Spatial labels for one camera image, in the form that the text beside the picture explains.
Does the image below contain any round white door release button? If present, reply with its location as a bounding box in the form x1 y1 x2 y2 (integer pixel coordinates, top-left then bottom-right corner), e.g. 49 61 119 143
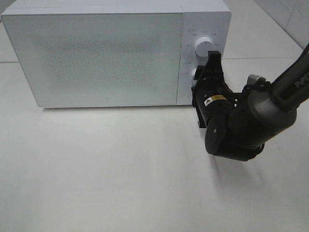
187 92 193 102

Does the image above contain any white timer knob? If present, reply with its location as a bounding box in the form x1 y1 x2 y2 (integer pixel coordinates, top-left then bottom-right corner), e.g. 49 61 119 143
191 69 197 85

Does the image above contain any white microwave oven body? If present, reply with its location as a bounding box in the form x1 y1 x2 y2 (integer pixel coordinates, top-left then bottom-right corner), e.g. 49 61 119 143
1 0 232 107

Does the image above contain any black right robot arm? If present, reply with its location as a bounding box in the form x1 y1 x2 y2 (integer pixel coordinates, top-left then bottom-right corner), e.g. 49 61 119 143
191 48 309 161

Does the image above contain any white upper power knob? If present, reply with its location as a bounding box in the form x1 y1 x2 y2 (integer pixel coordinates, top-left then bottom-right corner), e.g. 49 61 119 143
194 35 214 57

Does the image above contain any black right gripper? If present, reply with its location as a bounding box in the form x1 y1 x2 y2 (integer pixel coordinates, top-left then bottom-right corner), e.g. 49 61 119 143
193 51 241 156

